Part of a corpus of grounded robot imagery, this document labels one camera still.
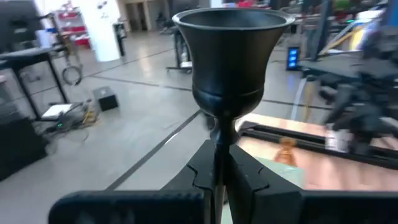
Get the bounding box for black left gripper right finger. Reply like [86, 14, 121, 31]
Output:
[228, 144, 302, 224]

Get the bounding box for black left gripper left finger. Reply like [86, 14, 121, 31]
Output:
[160, 139, 216, 192]

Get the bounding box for amber glass candle holder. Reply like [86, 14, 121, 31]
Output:
[273, 136, 298, 167]

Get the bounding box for short black candlestick holder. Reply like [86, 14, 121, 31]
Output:
[172, 7, 295, 224]

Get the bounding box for black box on floor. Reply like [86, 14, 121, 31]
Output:
[92, 86, 119, 112]

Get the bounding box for black background stand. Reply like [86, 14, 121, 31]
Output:
[166, 26, 193, 74]

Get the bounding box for blue-lit device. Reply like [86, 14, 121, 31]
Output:
[285, 46, 301, 71]

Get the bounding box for white flat device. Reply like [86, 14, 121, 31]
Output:
[40, 103, 74, 121]

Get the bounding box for white pillar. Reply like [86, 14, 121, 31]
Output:
[79, 0, 122, 63]

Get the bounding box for black cabinet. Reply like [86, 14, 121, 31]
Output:
[0, 108, 49, 181]

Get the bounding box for red storage shelf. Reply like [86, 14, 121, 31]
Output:
[54, 7, 93, 49]

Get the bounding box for black aluminium table frame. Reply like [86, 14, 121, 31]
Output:
[238, 120, 398, 171]

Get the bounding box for tangled floor cables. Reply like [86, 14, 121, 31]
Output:
[42, 101, 100, 134]

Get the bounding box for hanging cable coil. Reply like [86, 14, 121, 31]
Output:
[61, 63, 83, 86]

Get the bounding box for black metal table frame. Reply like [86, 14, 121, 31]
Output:
[0, 46, 71, 121]

